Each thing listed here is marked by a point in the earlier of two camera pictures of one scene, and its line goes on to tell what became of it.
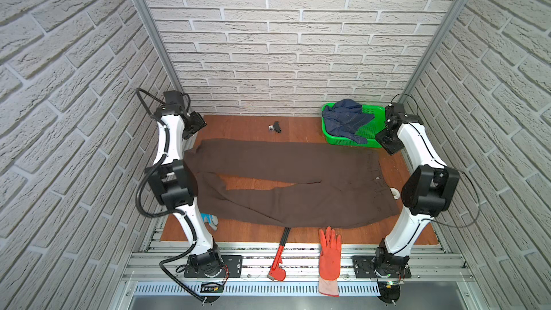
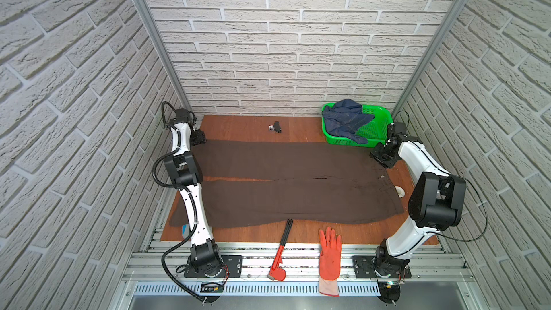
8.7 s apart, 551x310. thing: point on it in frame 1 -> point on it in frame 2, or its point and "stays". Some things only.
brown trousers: (351, 191) stays
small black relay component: (275, 127) stays
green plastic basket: (368, 130) stays
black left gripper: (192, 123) -> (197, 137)
